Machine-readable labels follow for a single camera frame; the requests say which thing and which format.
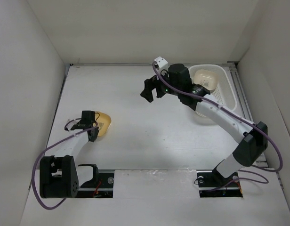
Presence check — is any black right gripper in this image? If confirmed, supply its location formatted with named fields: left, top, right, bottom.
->
left=140, top=67, right=181, bottom=102

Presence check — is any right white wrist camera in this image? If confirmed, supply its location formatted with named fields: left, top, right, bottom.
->
left=153, top=56, right=169, bottom=74

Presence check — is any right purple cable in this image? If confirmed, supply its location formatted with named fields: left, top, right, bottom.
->
left=151, top=61, right=284, bottom=192

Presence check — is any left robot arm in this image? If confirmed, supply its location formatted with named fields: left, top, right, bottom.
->
left=40, top=111, right=100, bottom=198

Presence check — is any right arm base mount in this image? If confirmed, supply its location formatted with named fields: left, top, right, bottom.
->
left=194, top=170, right=243, bottom=198

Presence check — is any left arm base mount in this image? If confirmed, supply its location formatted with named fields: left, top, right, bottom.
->
left=76, top=170, right=114, bottom=198

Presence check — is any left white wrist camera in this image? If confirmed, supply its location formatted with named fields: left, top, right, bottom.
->
left=64, top=118, right=80, bottom=131

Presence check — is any cream panda plate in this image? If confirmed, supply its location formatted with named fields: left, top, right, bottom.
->
left=193, top=69, right=218, bottom=92

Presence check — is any white perforated plastic bin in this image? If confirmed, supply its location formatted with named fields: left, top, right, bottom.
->
left=189, top=64, right=237, bottom=111

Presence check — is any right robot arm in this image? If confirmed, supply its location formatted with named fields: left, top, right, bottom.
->
left=140, top=59, right=268, bottom=186

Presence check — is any purple cable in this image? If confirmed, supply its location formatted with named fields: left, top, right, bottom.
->
left=151, top=61, right=284, bottom=192
left=31, top=117, right=98, bottom=210

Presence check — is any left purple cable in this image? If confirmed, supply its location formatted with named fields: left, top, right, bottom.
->
left=31, top=117, right=98, bottom=210

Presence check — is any yellow panda plate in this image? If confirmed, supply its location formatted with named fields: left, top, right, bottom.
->
left=95, top=112, right=112, bottom=137

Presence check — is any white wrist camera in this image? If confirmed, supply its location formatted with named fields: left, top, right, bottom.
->
left=64, top=118, right=80, bottom=131
left=153, top=56, right=169, bottom=74

